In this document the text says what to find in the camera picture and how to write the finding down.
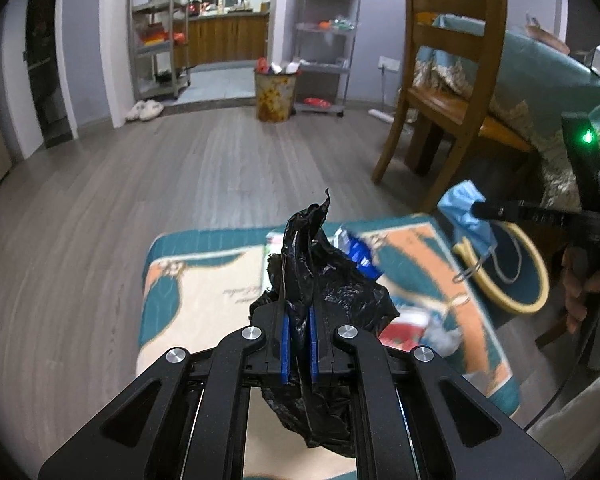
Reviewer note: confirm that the white wall socket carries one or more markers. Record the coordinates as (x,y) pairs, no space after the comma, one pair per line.
(390,64)

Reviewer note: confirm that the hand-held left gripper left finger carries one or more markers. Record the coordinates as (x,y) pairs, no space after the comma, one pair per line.
(285,350)

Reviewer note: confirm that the wooden chair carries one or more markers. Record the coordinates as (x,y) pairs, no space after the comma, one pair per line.
(460,25)

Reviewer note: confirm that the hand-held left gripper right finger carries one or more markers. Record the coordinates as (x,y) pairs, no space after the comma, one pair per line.
(314,345)

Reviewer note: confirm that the person's right hand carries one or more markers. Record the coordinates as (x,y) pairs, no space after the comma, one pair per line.
(574,292)

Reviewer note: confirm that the crumpled grey tissue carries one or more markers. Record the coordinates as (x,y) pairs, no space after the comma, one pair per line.
(442,340)

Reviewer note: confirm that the black plastic bag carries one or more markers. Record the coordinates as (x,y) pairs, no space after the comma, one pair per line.
(330,280)

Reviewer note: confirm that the tall metal shelf rack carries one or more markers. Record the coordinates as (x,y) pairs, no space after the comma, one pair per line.
(157,35)

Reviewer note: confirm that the printed teal and cream cloth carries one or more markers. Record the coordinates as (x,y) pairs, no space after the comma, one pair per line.
(200,280)

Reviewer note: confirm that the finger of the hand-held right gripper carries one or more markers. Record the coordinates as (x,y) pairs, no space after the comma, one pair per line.
(525,211)

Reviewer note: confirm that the white power strip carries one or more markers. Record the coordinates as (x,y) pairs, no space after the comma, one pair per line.
(381,116)

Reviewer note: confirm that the wooden kitchen cabinet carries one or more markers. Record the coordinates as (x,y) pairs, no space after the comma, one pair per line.
(227,37)

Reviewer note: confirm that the table with teal cloth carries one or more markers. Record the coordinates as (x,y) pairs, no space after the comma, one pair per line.
(540,75)

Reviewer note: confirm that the blue chair with yellow rim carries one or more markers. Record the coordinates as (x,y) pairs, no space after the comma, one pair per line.
(530,280)

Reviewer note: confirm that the grey metal trolley rack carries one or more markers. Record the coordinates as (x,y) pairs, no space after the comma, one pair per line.
(325,45)

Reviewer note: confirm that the blue face mask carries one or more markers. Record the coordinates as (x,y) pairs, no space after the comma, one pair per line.
(457,207)

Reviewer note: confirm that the red packet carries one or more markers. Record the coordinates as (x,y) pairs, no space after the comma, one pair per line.
(405,332)

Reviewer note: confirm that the blue snack wrapper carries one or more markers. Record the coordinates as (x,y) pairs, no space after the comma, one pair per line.
(362,255)

